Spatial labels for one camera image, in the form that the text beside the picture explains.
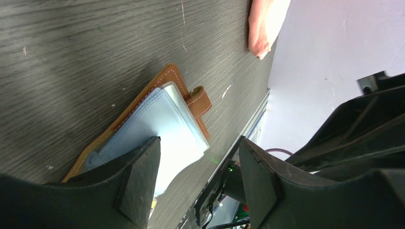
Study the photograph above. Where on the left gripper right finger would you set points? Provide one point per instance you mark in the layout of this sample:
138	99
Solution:
282	196

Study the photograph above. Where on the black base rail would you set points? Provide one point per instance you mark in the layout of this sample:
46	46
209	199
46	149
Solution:
225	183

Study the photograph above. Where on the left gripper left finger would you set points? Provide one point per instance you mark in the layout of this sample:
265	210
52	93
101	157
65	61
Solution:
115	195

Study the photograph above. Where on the aluminium frame rail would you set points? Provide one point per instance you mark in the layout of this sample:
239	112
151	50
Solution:
251	130

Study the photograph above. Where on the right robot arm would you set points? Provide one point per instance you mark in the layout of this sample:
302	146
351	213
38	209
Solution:
369	126

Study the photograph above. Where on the brown leather card holder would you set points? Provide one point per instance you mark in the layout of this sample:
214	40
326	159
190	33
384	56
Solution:
164	108

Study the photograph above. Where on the pink crumpled cloth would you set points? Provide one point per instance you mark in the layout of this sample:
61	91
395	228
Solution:
265	21

